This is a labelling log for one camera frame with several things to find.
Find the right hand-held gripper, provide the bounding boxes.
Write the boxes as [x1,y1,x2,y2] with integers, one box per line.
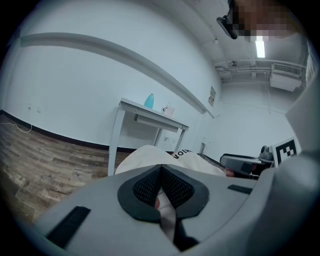
[219,136,302,176]

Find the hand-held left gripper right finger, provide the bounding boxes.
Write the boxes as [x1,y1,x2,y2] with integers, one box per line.
[162,164,260,243]

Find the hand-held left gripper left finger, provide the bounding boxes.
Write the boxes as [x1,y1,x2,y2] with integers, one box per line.
[32,164,182,256]

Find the teal flask bottle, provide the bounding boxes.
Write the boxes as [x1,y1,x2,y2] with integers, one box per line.
[143,93,155,110]

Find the white table leg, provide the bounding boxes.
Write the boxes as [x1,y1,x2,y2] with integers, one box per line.
[174,126,190,153]
[107,102,126,177]
[152,126,164,148]

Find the white under-table tray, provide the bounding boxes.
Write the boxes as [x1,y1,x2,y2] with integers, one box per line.
[134,114,180,133]

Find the white ceiling pipes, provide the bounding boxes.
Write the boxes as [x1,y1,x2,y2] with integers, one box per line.
[214,59,273,82]

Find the white air conditioner unit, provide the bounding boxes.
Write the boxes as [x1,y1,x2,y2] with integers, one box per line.
[269,62,307,92]

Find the rectangular ceiling light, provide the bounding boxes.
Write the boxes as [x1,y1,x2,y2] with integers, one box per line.
[255,36,266,58]

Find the person's face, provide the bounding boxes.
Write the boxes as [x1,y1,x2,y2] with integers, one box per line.
[234,0,301,41]

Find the tangle of grey wires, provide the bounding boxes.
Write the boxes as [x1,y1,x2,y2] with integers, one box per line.
[199,142,211,159]

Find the white wall notice sign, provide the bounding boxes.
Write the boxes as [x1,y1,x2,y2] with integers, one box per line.
[207,86,217,107]

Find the long white cable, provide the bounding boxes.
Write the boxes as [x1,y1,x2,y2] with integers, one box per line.
[0,121,33,133]

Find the black head-mounted camera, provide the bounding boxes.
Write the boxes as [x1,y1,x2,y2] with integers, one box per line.
[216,0,238,40]

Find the long white wall rail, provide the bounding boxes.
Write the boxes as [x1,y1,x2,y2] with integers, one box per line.
[19,32,216,119]

